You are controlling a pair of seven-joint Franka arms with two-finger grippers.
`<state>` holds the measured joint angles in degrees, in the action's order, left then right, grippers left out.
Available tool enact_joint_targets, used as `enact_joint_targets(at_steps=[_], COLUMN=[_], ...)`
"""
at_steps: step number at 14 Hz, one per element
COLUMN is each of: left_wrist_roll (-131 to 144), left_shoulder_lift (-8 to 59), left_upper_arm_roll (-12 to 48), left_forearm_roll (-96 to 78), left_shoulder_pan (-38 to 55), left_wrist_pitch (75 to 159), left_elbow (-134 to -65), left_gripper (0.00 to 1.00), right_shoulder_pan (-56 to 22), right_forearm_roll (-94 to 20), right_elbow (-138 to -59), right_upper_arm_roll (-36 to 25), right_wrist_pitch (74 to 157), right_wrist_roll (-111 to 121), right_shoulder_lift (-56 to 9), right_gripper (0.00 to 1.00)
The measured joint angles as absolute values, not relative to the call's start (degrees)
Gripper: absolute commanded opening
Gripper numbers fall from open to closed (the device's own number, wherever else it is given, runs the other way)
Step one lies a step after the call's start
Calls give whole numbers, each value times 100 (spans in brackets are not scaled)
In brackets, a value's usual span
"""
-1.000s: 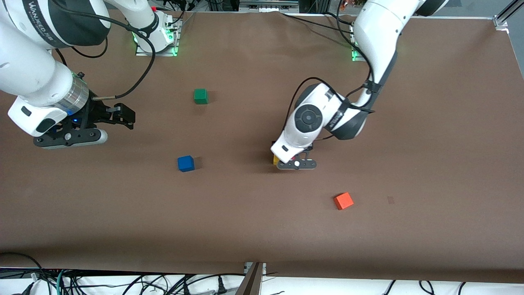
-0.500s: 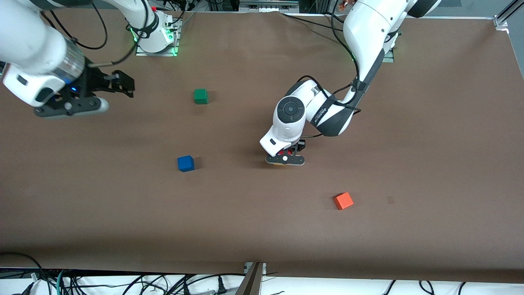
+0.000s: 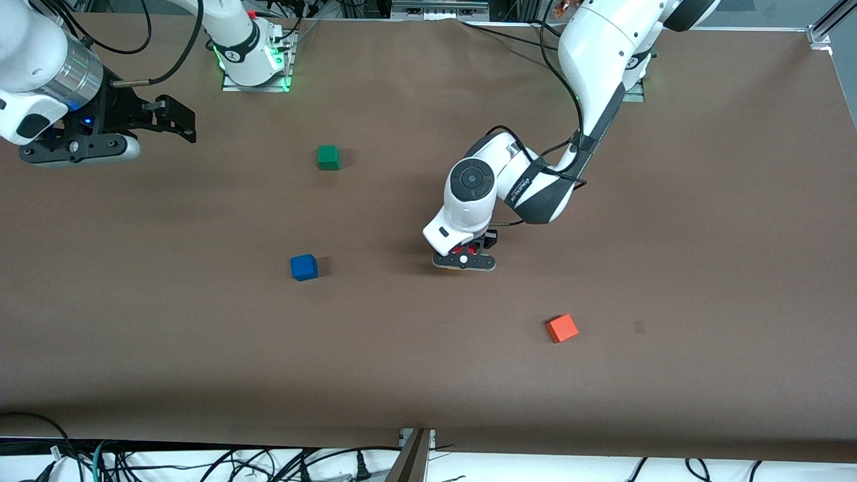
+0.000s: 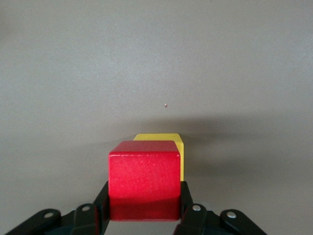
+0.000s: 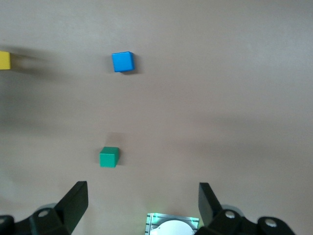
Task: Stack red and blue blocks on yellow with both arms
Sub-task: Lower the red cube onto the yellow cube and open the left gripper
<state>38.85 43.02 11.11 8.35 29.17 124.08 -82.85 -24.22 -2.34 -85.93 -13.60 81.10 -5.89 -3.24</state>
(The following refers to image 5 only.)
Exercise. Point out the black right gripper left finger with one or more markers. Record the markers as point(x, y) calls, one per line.
point(71, 208)

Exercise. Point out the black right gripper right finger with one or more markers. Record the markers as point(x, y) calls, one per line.
point(212, 215)

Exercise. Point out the blue wooden block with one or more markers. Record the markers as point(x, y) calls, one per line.
point(123, 61)

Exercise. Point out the green wooden block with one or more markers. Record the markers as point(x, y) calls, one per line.
point(108, 157)

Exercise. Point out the brown table cover sheet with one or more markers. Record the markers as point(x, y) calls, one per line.
point(195, 110)

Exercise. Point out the yellow wooden block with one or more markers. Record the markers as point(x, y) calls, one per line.
point(4, 60)

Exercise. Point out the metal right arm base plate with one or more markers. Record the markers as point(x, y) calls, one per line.
point(151, 220)

